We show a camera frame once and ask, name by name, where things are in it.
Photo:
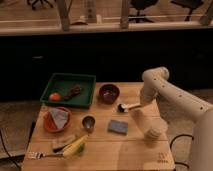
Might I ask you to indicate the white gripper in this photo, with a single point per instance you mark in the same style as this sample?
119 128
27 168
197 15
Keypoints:
147 95

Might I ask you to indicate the blue sponge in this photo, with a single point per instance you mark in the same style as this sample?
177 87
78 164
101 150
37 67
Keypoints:
118 127

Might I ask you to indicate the silver fork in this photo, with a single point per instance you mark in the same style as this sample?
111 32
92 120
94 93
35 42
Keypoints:
39 155

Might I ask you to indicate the white paper cup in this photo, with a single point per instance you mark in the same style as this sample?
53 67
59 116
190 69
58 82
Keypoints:
158 127

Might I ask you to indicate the small metal cup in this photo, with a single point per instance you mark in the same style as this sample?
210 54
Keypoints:
88 123

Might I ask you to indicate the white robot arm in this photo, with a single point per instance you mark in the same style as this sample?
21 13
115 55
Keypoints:
201 112

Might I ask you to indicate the orange fruit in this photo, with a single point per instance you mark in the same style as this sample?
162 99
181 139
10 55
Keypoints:
55 97

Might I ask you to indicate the wooden post left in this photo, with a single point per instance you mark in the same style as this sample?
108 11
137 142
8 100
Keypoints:
63 14

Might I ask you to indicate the wooden post right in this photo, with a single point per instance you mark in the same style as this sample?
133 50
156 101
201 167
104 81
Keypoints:
124 20

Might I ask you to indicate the yellow banana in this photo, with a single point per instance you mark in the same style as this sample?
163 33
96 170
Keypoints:
72 148

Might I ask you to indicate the brown toy in tray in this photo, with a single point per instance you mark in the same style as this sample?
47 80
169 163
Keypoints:
73 92

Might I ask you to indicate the office chair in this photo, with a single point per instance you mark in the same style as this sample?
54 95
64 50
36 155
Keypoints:
141 5

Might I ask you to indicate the grey white cloth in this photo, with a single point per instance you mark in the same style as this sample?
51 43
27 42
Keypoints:
59 116

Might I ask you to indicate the green plastic tray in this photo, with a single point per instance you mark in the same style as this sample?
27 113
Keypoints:
63 83

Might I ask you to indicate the wooden post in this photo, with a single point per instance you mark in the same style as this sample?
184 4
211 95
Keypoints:
63 14
124 20

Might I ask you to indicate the brown bread piece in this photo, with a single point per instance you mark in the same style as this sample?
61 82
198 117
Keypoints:
59 143

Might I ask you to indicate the dark red bowl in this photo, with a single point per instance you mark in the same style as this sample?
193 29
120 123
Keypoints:
108 93

